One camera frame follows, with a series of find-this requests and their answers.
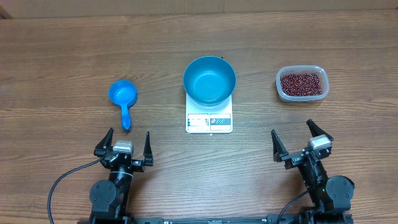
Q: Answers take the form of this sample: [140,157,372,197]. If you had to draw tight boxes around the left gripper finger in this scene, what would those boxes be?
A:
[95,128,114,152]
[143,132,153,161]

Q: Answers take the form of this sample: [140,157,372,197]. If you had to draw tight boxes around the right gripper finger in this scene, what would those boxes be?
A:
[271,129,289,162]
[306,119,333,141]

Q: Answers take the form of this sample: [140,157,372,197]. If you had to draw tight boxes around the red adzuki beans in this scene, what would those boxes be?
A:
[280,73,322,96]

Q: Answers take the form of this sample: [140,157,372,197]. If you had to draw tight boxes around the blue plastic measuring scoop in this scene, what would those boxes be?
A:
[108,80,137,131]

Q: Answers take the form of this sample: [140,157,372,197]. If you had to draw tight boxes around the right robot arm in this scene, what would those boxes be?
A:
[271,119,354,224]

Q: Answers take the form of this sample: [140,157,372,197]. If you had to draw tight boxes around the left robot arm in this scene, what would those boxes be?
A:
[87,128,154,224]

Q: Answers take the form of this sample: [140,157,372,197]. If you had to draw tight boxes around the white digital kitchen scale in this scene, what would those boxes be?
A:
[185,95,233,134]

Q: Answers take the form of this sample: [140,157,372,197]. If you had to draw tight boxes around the teal blue bowl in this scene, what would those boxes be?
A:
[183,56,237,106]

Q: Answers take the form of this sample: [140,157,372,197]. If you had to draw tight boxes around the clear plastic bean container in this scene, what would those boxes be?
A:
[275,65,330,103]

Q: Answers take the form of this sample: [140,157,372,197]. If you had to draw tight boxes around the left black cable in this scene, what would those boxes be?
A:
[47,157,106,224]

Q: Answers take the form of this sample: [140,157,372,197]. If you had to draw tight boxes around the black cable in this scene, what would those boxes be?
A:
[47,157,106,224]
[276,189,310,224]

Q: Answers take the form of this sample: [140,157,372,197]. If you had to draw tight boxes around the right black cable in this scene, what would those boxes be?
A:
[276,189,310,224]

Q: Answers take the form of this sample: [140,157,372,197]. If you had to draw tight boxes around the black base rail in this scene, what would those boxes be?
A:
[133,214,354,224]

